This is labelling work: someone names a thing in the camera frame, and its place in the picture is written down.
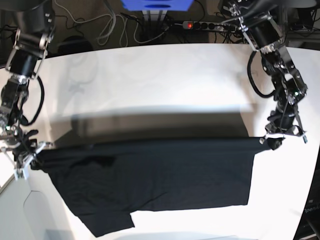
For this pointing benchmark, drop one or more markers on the black round stool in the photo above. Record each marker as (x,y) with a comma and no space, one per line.
(73,45)

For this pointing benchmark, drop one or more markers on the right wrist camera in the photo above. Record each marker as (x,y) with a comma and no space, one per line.
(21,173)

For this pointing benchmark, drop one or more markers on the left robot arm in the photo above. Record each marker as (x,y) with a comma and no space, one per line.
(264,35)

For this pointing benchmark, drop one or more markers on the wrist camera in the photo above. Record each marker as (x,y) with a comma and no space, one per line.
(305,140)
(21,173)

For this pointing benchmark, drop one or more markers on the blue box overhead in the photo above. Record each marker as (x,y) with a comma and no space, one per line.
(157,5)

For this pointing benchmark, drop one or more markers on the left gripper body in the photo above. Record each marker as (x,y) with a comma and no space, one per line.
(282,125)

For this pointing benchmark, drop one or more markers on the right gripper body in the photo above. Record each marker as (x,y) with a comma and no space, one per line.
(19,146)

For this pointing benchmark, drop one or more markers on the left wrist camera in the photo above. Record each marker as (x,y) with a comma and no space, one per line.
(305,140)

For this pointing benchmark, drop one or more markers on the white power strip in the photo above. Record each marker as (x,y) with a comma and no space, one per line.
(209,26)

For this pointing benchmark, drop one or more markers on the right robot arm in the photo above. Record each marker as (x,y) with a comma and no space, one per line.
(35,21)

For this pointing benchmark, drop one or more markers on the black T-shirt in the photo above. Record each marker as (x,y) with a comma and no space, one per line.
(102,184)

